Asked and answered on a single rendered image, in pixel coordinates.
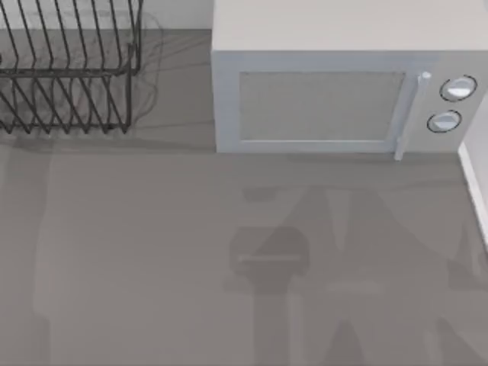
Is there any microwave oven door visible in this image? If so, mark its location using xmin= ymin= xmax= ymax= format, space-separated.
xmin=213 ymin=51 xmax=439 ymax=154

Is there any pale microwave oven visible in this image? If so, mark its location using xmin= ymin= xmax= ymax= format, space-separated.
xmin=210 ymin=0 xmax=488 ymax=161

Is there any small microwave knob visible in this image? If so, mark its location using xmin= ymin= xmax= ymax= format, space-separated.
xmin=426 ymin=109 xmax=463 ymax=133

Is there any large microwave knob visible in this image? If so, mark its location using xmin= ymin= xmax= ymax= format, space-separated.
xmin=439 ymin=75 xmax=478 ymax=102

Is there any black wire dish rack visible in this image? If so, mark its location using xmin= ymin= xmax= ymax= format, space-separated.
xmin=0 ymin=0 xmax=145 ymax=135

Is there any pale microwave door handle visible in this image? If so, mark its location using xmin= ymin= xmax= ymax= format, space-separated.
xmin=393 ymin=70 xmax=432 ymax=162

